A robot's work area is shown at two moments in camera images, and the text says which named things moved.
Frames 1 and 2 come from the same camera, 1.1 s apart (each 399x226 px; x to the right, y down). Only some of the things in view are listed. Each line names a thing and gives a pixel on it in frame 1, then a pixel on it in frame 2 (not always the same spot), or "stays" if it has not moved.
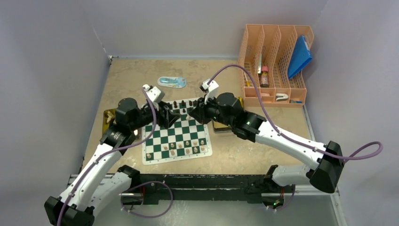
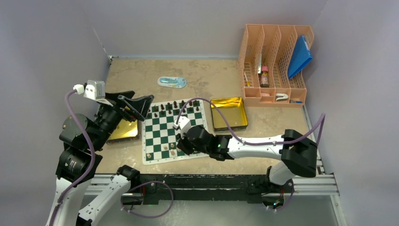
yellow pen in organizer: (248, 83) stays
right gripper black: (199, 114) -> (182, 145)
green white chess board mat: (187, 138) stays
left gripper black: (168, 117) -> (137, 107)
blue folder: (300, 56) stays
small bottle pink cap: (264, 82) stays
